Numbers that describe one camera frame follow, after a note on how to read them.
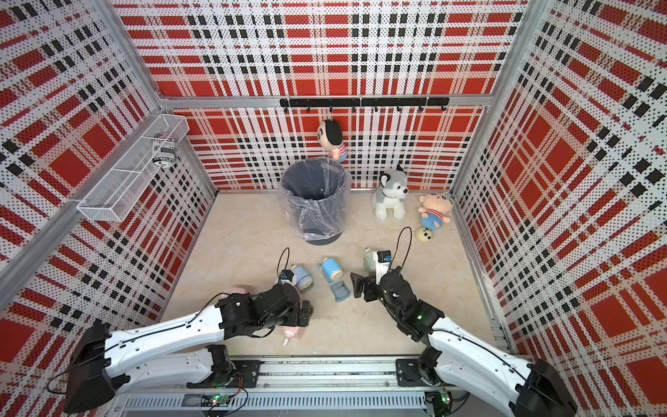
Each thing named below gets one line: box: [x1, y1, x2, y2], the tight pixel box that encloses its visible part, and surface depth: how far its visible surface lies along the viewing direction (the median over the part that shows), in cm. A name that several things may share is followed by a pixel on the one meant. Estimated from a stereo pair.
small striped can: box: [151, 132, 178, 168], surface depth 80 cm
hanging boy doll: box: [316, 118, 347, 163], surface depth 93 cm
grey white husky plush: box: [371, 163, 410, 220], surface depth 103 cm
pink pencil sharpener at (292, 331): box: [281, 325, 306, 347], surface depth 77 cm
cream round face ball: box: [414, 226, 434, 244], surface depth 104 cm
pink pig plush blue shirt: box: [417, 192, 454, 232], surface depth 107 cm
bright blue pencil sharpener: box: [316, 257, 344, 285], surface depth 90 cm
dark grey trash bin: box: [281, 158, 350, 246], surface depth 93 cm
